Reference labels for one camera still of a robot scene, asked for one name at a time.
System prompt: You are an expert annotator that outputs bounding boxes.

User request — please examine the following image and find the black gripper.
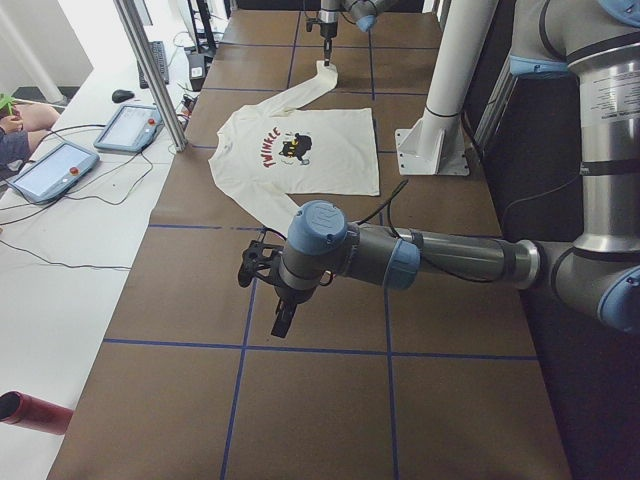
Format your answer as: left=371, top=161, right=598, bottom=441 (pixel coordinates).
left=271, top=284, right=316, bottom=337
left=320, top=22, right=338, bottom=67

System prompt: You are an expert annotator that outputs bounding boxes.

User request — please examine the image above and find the cream long sleeve shirt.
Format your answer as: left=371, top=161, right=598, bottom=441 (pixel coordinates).
left=209, top=61, right=379, bottom=234

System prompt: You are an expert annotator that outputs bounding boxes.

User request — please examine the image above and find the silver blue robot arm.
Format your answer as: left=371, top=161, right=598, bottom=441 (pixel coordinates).
left=307, top=0, right=397, bottom=66
left=270, top=1, right=639, bottom=337

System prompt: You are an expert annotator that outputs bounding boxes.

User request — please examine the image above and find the person hand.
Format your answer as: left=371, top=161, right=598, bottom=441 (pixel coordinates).
left=13, top=104, right=60, bottom=132

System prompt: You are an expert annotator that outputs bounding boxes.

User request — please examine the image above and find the white mounting pillar with base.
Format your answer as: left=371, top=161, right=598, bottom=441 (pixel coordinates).
left=395, top=0, right=498, bottom=176

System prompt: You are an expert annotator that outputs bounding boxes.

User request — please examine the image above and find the black keyboard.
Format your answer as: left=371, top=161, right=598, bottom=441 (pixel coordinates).
left=137, top=41, right=170, bottom=89

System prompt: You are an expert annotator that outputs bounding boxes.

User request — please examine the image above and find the far teach pendant tablet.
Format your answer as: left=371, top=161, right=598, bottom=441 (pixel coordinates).
left=94, top=104, right=163, bottom=154

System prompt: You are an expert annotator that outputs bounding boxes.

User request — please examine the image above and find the teach pendant tablet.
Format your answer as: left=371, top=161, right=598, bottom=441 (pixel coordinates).
left=94, top=104, right=163, bottom=154
left=8, top=142, right=99, bottom=204

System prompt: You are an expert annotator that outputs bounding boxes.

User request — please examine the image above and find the black computer mouse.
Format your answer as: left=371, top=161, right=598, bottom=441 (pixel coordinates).
left=111, top=89, right=135, bottom=104

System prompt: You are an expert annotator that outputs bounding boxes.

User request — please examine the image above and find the near teach pendant tablet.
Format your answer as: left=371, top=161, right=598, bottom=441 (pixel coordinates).
left=8, top=142, right=99, bottom=204

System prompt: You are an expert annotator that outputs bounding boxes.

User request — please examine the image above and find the red cylinder bottle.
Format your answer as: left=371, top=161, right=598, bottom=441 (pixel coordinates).
left=1, top=391, right=74, bottom=435

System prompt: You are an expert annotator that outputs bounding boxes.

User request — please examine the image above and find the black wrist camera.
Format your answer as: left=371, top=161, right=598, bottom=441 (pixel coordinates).
left=237, top=240, right=284, bottom=288
left=305, top=18, right=320, bottom=32

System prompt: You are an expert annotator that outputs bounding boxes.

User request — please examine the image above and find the aluminium frame post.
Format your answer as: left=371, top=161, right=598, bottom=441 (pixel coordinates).
left=114, top=0, right=187, bottom=152

